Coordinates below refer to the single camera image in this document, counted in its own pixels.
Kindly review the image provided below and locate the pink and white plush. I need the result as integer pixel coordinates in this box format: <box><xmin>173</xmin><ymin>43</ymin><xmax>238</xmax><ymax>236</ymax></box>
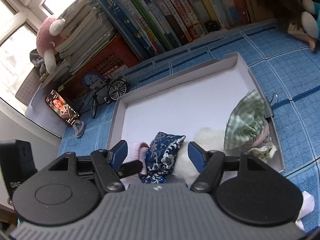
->
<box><xmin>36</xmin><ymin>16</ymin><xmax>65</xmax><ymax>74</ymax></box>

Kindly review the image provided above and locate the white cardboard box tray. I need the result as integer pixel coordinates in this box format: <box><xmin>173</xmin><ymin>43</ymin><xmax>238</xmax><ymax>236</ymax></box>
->
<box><xmin>106</xmin><ymin>51</ymin><xmax>286</xmax><ymax>178</ymax></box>

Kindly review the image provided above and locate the miniature black bicycle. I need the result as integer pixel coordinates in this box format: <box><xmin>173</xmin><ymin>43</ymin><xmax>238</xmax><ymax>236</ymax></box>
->
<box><xmin>91</xmin><ymin>75</ymin><xmax>128</xmax><ymax>119</ymax></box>

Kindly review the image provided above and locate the pink sock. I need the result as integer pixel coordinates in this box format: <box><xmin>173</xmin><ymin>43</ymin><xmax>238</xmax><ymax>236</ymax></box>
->
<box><xmin>124</xmin><ymin>142</ymin><xmax>149</xmax><ymax>175</ymax></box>

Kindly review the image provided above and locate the blue checked tablecloth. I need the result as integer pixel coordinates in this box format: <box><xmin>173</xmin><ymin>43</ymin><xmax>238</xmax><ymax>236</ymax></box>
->
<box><xmin>59</xmin><ymin>22</ymin><xmax>319</xmax><ymax>232</ymax></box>

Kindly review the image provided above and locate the blue Doraemon plush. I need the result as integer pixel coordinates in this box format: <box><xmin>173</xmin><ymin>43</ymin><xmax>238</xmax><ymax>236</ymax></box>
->
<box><xmin>301</xmin><ymin>0</ymin><xmax>319</xmax><ymax>40</ymax></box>

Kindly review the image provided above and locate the blue floral fabric pouch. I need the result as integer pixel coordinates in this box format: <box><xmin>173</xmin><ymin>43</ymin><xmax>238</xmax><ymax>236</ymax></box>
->
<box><xmin>140</xmin><ymin>132</ymin><xmax>186</xmax><ymax>184</ymax></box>

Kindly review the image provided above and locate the row of upright books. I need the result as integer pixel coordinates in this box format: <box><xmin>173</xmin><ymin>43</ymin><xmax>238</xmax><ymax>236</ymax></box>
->
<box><xmin>97</xmin><ymin>0</ymin><xmax>257</xmax><ymax>61</ymax></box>

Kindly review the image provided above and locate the smartphone with lit screen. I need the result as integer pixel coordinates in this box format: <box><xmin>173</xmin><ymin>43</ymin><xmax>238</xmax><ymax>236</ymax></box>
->
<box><xmin>45</xmin><ymin>89</ymin><xmax>79</xmax><ymax>126</ymax></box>

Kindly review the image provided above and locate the grey carabiner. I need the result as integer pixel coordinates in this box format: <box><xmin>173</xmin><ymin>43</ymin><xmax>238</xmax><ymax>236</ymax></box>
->
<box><xmin>72</xmin><ymin>120</ymin><xmax>85</xmax><ymax>139</ymax></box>

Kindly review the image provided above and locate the brown haired monkey doll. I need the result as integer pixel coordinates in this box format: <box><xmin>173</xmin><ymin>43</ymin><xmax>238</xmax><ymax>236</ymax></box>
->
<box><xmin>257</xmin><ymin>0</ymin><xmax>318</xmax><ymax>51</ymax></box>

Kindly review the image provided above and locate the white fluffy plush ball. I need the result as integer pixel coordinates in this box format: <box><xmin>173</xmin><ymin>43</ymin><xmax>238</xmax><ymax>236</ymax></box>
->
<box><xmin>172</xmin><ymin>127</ymin><xmax>226</xmax><ymax>189</ymax></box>

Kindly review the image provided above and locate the stack of flat books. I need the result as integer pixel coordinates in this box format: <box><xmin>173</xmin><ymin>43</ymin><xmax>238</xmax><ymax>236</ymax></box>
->
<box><xmin>38</xmin><ymin>0</ymin><xmax>117</xmax><ymax>82</ymax></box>

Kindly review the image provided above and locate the red plastic crate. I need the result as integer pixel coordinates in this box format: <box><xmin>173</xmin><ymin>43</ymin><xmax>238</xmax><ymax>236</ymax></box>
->
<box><xmin>57</xmin><ymin>34</ymin><xmax>140</xmax><ymax>101</ymax></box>

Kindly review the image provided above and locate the black binder clip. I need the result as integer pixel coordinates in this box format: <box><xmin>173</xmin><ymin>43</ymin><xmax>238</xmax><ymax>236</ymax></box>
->
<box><xmin>263</xmin><ymin>93</ymin><xmax>279</xmax><ymax>119</ymax></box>

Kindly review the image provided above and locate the green checked fabric pouch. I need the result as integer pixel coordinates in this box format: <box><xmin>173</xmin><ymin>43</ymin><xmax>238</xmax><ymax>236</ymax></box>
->
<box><xmin>223</xmin><ymin>90</ymin><xmax>277</xmax><ymax>163</ymax></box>

